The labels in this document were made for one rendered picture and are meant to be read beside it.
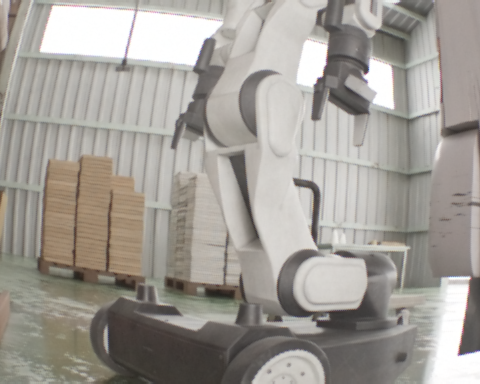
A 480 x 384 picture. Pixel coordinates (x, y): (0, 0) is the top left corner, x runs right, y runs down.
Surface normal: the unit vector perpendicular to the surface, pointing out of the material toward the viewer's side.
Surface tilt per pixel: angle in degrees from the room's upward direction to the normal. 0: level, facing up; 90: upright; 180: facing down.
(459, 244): 96
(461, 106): 90
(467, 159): 82
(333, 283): 90
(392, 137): 90
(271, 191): 115
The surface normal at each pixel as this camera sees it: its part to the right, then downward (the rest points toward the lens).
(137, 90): 0.37, -0.10
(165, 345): -0.79, -0.14
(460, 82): -0.93, -0.11
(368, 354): 0.61, -0.06
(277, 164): 0.52, 0.36
